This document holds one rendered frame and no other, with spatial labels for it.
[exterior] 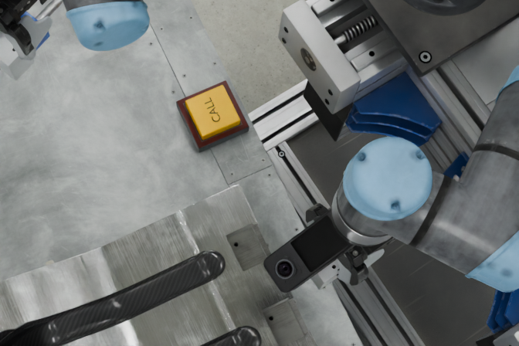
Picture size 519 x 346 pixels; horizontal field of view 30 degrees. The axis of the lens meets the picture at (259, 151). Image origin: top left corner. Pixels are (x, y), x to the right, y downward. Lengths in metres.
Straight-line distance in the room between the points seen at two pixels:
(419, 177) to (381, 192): 0.04
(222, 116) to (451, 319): 0.81
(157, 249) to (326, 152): 0.82
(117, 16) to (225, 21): 1.42
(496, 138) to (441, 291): 1.08
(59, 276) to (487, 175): 0.58
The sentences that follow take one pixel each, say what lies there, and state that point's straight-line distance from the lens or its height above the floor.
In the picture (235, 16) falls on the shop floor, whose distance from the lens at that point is 2.35.
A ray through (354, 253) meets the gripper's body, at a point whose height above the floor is 1.09.
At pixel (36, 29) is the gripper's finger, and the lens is 1.26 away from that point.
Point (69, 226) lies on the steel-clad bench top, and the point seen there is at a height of 0.80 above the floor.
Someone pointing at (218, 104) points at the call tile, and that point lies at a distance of 1.38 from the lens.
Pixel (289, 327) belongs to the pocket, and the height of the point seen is 0.86.
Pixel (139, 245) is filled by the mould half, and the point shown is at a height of 0.88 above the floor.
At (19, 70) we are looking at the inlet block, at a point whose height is 0.92.
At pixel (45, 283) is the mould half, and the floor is 0.92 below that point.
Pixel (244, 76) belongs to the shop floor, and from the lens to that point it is 2.30.
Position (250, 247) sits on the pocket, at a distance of 1.30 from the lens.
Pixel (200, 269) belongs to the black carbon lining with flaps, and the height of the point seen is 0.88.
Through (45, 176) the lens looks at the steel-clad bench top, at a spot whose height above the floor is 0.80.
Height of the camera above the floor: 2.14
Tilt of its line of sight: 73 degrees down
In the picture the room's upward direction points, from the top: 11 degrees clockwise
